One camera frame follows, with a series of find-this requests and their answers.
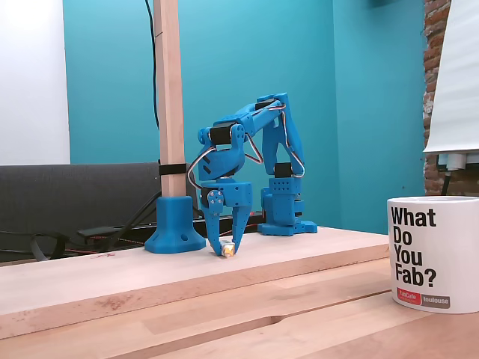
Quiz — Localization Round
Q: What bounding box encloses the white printed mug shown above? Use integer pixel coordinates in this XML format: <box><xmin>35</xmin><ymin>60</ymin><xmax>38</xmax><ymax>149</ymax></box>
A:
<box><xmin>386</xmin><ymin>196</ymin><xmax>479</xmax><ymax>314</ymax></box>

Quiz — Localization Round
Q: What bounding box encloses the black power strip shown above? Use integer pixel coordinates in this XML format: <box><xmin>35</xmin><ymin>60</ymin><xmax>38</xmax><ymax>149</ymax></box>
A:
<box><xmin>192</xmin><ymin>210</ymin><xmax>267</xmax><ymax>238</ymax></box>

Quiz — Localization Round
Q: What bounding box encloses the black flat device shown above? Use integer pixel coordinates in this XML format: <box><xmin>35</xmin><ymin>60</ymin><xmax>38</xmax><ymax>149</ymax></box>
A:
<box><xmin>76</xmin><ymin>225</ymin><xmax>118</xmax><ymax>245</ymax></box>

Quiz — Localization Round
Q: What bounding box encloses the dark grey sofa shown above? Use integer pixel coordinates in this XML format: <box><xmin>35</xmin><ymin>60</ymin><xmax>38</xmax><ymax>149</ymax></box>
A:
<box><xmin>0</xmin><ymin>161</ymin><xmax>199</xmax><ymax>263</ymax></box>

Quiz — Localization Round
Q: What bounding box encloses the flip chart marker tray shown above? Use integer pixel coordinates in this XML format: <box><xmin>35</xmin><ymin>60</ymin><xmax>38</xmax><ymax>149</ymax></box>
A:
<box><xmin>437</xmin><ymin>150</ymin><xmax>479</xmax><ymax>172</ymax></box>

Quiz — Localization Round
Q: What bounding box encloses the white board panel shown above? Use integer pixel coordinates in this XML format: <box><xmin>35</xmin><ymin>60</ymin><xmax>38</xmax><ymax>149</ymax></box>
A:
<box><xmin>0</xmin><ymin>0</ymin><xmax>71</xmax><ymax>166</ymax></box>

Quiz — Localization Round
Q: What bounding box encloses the white flip chart paper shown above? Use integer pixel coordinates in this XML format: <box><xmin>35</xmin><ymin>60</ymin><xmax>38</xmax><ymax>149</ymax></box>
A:
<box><xmin>422</xmin><ymin>0</ymin><xmax>479</xmax><ymax>154</ymax></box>

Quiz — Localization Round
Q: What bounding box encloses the blue post base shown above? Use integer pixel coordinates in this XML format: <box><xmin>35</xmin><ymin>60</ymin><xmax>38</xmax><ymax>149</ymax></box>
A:
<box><xmin>144</xmin><ymin>195</ymin><xmax>207</xmax><ymax>254</ymax></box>

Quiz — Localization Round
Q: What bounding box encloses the black strap around post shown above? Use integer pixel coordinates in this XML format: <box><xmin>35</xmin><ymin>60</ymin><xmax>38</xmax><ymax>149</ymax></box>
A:
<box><xmin>157</xmin><ymin>162</ymin><xmax>188</xmax><ymax>176</ymax></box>

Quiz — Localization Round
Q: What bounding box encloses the wooden post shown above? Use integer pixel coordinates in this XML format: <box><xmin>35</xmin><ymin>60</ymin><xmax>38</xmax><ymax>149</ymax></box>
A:
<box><xmin>153</xmin><ymin>0</ymin><xmax>187</xmax><ymax>198</ymax></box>

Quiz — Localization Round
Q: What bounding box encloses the black camera cable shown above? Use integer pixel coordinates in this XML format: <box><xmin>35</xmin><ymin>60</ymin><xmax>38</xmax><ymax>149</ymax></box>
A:
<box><xmin>144</xmin><ymin>0</ymin><xmax>161</xmax><ymax>131</ymax></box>

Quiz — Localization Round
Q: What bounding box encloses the black webbing strap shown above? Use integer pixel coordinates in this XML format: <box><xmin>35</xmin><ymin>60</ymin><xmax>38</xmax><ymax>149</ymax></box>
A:
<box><xmin>31</xmin><ymin>233</ymin><xmax>67</xmax><ymax>261</ymax></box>

